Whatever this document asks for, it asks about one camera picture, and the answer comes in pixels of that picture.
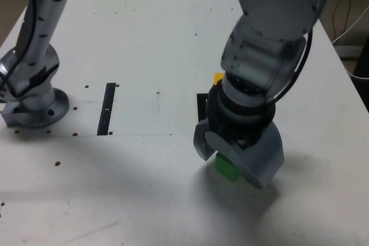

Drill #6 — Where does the black tape strip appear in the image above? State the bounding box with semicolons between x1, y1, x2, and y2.
96;82;116;137

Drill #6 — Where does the white cable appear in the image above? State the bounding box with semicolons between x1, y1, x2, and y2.
330;6;369;46
344;58;369;80

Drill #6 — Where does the yellow cube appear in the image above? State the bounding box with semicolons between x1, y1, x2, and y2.
213;72;226;87

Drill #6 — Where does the black tape square outline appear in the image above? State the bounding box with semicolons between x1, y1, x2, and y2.
196;93;209;123

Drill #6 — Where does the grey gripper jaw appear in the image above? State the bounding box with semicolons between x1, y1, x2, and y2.
192;118;219;162
202;123;285;191

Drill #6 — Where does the green cube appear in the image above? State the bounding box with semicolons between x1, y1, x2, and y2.
214;153;248;185

